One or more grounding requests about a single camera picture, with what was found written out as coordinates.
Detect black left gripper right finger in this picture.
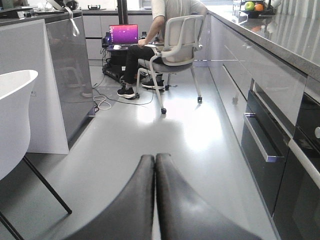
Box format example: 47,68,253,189
155,153,260,240

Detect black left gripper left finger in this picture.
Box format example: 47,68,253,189
66,154,155,240

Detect green apple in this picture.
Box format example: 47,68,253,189
244,1,255,11

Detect black built-in oven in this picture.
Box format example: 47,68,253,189
241,90,320,240

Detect white moulded chair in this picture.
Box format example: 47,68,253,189
0,69,73,240

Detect open laptop purple screen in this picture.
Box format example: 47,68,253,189
109,24,139,47

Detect grey kitchen counter cabinets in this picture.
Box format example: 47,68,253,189
199,7,320,240

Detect grey kitchen island cabinet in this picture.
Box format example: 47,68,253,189
0,11,94,155

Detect seated person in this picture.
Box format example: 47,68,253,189
117,0,207,99

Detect black fruit tray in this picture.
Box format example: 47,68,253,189
240,9,275,19

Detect orange fruit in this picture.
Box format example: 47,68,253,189
254,3,264,12

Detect white floor cable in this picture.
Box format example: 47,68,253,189
92,95,112,111

